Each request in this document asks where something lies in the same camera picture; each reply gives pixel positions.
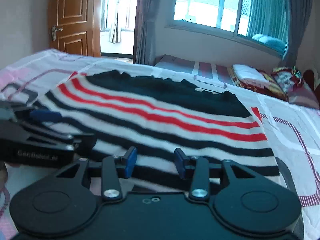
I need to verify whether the grey curtain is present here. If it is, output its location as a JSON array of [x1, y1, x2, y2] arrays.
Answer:
[[133, 0, 160, 66], [279, 0, 312, 67]]

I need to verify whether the grey right curtain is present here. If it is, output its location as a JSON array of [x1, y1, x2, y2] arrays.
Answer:
[[279, 0, 312, 67]]

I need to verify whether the balcony light curtain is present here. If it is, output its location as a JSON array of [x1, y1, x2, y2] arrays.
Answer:
[[109, 0, 121, 43]]

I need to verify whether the low striped side mattress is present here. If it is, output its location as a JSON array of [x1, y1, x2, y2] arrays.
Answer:
[[155, 55, 235, 85]]

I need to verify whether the red white headboard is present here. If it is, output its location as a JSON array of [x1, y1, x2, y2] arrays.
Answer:
[[303, 66, 319, 91]]

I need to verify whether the large window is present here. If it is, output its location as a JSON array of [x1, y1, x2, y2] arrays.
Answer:
[[169, 0, 288, 56]]

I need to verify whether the striped pillow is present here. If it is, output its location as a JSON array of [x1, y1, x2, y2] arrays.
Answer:
[[271, 67, 319, 110]]

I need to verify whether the grey left curtain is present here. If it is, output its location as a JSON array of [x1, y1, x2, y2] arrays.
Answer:
[[133, 0, 160, 66]]

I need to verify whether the wooden door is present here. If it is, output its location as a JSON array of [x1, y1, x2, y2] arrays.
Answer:
[[48, 0, 101, 57]]

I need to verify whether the blue bedding outside window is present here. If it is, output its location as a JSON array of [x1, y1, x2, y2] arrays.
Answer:
[[252, 34, 286, 55]]

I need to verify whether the folded red patterned blanket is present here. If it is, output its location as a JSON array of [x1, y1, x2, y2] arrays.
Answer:
[[228, 64, 287, 101]]

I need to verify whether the person's left hand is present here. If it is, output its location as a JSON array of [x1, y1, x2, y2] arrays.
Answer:
[[0, 161, 8, 189]]

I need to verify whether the patterned bed sheet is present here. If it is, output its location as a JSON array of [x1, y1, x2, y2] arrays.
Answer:
[[1, 49, 319, 239]]

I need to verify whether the striped knit sweater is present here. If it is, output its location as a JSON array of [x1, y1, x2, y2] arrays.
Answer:
[[35, 70, 280, 191]]

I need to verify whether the metal door handle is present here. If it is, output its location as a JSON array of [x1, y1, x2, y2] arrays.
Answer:
[[50, 25, 63, 42]]

